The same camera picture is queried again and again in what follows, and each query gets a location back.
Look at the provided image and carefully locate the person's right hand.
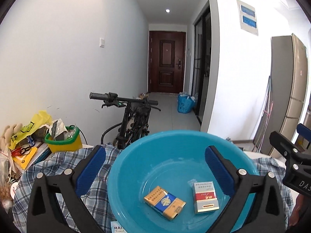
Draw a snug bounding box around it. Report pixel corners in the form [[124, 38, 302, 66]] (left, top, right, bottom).
[[289, 194, 304, 227]]

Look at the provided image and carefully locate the folded drying rack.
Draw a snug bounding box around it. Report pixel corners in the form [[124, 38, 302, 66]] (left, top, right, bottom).
[[252, 76, 273, 153]]

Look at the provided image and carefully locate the beige refrigerator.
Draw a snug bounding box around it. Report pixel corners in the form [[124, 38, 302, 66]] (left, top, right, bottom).
[[260, 34, 308, 155]]

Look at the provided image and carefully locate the red white cigarette pack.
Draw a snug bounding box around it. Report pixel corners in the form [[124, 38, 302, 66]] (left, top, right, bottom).
[[192, 182, 220, 214]]

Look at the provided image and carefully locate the blue plaid shirt cloth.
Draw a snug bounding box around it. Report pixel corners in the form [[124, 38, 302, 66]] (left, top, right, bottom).
[[12, 138, 293, 232]]

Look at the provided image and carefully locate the yellow book stack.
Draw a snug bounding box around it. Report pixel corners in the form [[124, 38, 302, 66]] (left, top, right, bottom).
[[13, 142, 51, 172]]

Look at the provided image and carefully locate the white blue Rainbow box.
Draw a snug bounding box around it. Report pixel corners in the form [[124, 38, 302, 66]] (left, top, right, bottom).
[[111, 221, 127, 233]]

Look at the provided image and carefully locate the yellow green plastic basket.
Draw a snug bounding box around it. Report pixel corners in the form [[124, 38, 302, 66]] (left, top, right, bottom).
[[44, 126, 83, 153]]

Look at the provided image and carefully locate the gold blue cigarette pack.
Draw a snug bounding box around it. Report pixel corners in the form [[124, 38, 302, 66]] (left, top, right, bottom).
[[144, 186, 186, 220]]

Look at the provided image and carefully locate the beige plush toy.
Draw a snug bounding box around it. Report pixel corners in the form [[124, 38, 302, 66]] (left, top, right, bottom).
[[0, 123, 23, 151]]

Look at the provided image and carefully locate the yellow plastic bag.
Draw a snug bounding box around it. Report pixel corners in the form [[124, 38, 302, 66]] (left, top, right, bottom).
[[8, 110, 53, 150]]

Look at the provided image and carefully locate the blue plastic basin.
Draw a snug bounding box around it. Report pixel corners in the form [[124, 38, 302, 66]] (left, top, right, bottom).
[[107, 130, 258, 232]]

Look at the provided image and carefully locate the blue laundry basket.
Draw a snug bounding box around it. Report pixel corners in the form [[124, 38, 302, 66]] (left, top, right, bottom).
[[177, 92, 196, 114]]

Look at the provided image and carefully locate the black folding bicycle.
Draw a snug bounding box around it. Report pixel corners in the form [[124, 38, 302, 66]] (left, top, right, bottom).
[[89, 92, 161, 150]]

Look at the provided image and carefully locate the white electrical panel box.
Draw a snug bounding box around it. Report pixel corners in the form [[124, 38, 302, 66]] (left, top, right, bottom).
[[237, 0, 258, 36]]

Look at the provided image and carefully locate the black framed glass door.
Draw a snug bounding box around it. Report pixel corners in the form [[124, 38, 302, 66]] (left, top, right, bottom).
[[191, 7, 211, 123]]

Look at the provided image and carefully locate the dark brown entrance door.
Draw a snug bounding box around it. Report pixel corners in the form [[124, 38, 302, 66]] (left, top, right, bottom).
[[148, 30, 186, 94]]

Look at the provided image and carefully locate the white wall switch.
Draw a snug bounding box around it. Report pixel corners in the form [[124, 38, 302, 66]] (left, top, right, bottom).
[[100, 38, 105, 47]]

